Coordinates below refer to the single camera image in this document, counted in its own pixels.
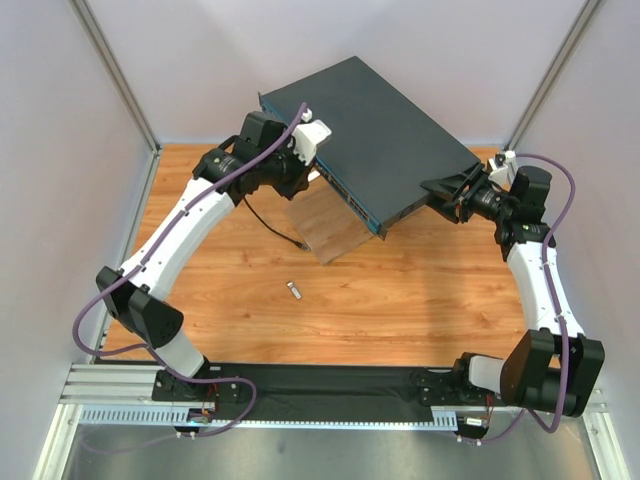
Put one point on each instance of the aluminium frame post right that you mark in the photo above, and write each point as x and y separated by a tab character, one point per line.
580	25

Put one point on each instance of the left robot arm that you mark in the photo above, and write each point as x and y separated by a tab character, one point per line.
265	152

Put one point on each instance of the aluminium frame post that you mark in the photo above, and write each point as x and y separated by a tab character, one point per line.
100	43
580	25

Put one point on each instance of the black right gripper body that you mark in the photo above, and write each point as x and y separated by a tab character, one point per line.
463	197

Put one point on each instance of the black cloth strip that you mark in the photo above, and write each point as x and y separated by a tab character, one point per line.
370	394

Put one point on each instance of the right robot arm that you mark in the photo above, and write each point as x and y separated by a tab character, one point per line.
554	367

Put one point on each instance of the wooden support board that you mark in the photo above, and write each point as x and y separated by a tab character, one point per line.
326	224

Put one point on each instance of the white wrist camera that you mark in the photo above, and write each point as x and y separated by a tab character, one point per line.
308	136
502	168

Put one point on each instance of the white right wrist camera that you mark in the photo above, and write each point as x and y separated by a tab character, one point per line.
502	168

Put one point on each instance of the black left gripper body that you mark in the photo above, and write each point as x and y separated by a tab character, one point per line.
298	176

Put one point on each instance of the aluminium frame post left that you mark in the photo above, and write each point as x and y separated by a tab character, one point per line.
100	43

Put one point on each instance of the blue-faced grey network switch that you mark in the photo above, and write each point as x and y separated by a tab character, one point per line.
382	145

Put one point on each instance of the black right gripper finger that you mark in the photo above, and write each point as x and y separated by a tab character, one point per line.
453	211
454	185

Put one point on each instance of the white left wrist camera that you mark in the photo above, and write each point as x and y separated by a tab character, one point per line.
308	136

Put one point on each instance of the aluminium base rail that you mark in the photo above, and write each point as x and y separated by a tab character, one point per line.
144	393

